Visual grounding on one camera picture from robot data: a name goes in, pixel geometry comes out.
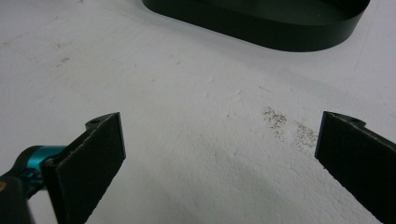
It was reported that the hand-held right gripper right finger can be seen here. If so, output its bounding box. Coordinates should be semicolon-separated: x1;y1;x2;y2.
314;110;396;224

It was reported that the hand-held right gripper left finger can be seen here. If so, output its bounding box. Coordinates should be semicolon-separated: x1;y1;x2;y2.
40;111;127;224

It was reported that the black oval tray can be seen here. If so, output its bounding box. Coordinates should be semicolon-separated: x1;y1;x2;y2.
142;0;372;53

